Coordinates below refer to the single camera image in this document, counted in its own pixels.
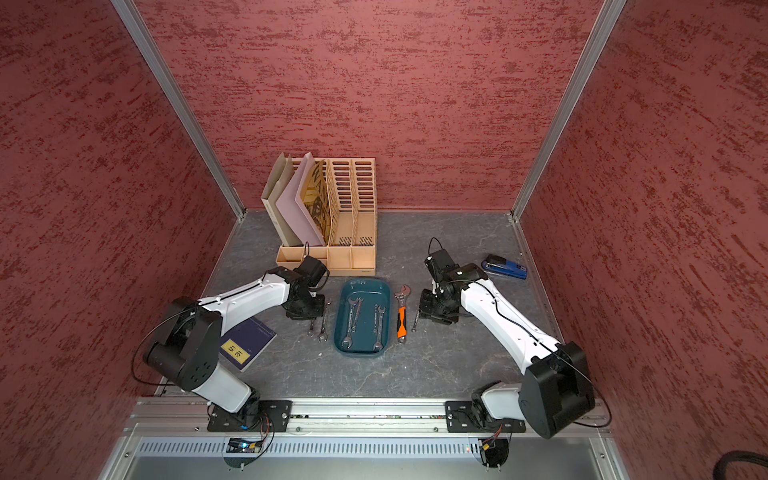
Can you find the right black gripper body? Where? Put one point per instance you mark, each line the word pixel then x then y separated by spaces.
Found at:
pixel 437 306

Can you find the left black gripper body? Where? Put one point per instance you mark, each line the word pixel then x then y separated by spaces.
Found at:
pixel 309 308

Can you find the small steel combination wrench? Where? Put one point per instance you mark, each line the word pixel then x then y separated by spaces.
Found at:
pixel 415 321

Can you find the large steel open-end wrench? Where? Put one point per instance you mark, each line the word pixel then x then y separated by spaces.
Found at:
pixel 323 336

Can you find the orange handled adjustable wrench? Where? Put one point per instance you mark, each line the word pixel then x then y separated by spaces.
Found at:
pixel 402 296

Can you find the long steel combination wrench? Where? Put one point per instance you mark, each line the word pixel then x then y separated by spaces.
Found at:
pixel 353 314

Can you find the teal plastic storage box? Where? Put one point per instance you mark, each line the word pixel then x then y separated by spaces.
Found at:
pixel 372 292

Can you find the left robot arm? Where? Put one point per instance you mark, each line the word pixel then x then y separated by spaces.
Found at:
pixel 186 345

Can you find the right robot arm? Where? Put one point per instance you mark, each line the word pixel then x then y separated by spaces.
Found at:
pixel 555 390

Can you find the blue black stapler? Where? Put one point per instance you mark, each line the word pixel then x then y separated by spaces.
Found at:
pixel 501 266

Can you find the purple book yellow label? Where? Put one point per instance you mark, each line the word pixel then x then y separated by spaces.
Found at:
pixel 243 343

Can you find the pink paper folder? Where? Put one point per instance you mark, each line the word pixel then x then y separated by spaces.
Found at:
pixel 294 211

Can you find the wooden desk file organizer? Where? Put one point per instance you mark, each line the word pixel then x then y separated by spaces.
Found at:
pixel 351 247

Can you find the yellow patterned book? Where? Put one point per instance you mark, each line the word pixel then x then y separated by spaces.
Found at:
pixel 315 197

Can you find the beige cardboard folder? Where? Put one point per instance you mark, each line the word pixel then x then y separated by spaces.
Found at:
pixel 279 177

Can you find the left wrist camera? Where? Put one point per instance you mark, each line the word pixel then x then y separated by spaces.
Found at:
pixel 314 274

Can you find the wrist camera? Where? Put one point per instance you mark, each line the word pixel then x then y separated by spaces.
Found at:
pixel 314 274
pixel 440 264

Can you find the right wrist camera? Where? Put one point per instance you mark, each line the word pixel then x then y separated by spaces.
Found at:
pixel 440 264

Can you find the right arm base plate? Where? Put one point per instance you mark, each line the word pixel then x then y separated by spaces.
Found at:
pixel 472 417

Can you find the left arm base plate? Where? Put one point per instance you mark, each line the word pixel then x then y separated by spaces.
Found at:
pixel 255 417

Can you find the aluminium front rail frame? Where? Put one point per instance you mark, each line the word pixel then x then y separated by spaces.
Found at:
pixel 356 438

